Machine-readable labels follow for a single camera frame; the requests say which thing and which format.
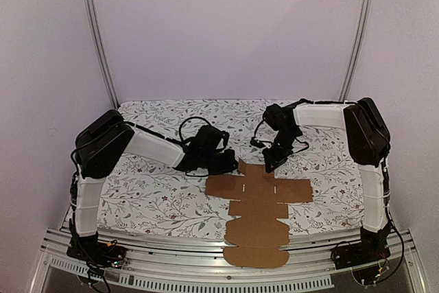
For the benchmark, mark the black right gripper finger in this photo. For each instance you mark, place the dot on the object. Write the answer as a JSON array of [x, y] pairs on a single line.
[[275, 161], [266, 152]]

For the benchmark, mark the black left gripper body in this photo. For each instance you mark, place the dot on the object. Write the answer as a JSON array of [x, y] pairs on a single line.
[[217, 166]]

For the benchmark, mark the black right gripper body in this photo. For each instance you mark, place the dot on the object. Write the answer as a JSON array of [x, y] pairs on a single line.
[[274, 151]]

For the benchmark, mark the brown cardboard box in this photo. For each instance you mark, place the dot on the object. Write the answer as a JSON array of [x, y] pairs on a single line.
[[258, 203]]

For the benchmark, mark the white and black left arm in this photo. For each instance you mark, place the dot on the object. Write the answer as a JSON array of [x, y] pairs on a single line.
[[97, 151]]

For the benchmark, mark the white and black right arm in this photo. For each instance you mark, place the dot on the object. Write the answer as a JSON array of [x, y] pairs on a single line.
[[368, 140]]

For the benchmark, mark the floral patterned table mat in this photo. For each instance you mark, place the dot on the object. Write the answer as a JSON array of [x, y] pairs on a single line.
[[99, 147]]

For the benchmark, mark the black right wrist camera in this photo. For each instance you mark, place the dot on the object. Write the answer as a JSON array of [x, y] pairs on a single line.
[[277, 117]]

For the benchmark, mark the aluminium front rail base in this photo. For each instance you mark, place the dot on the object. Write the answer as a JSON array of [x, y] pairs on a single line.
[[177, 264]]

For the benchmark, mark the right aluminium frame post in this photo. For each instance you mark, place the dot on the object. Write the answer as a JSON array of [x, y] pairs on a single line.
[[356, 49]]

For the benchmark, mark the aluminium frame post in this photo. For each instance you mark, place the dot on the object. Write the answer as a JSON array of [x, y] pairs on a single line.
[[102, 60], [356, 49]]

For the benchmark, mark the left aluminium frame post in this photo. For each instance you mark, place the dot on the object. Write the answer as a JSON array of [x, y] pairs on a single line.
[[102, 60]]

